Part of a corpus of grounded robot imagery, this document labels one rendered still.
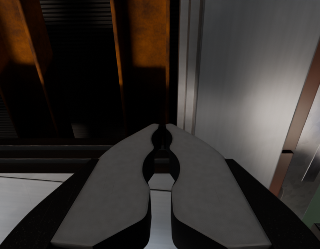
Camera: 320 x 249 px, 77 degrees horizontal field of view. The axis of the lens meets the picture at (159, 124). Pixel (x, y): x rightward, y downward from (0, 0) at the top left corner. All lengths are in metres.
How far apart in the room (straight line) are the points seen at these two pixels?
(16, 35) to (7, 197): 0.25
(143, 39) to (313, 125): 0.36
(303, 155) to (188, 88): 0.38
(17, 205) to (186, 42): 0.28
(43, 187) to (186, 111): 0.19
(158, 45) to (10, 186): 0.28
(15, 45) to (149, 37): 0.22
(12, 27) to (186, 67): 0.31
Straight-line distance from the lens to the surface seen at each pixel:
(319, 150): 0.54
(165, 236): 0.31
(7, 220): 0.35
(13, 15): 0.42
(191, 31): 0.19
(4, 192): 0.31
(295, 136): 0.29
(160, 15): 0.35
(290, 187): 0.59
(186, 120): 0.21
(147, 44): 0.36
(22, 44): 0.43
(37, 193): 0.29
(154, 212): 0.27
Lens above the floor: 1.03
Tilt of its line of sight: 62 degrees down
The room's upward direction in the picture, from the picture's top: 178 degrees counter-clockwise
